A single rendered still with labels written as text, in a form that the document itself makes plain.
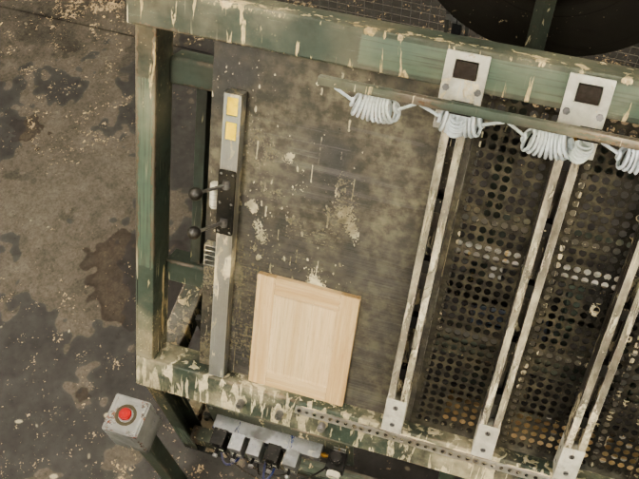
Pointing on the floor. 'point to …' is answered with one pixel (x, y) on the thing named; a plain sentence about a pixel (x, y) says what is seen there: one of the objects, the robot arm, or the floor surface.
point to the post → (163, 461)
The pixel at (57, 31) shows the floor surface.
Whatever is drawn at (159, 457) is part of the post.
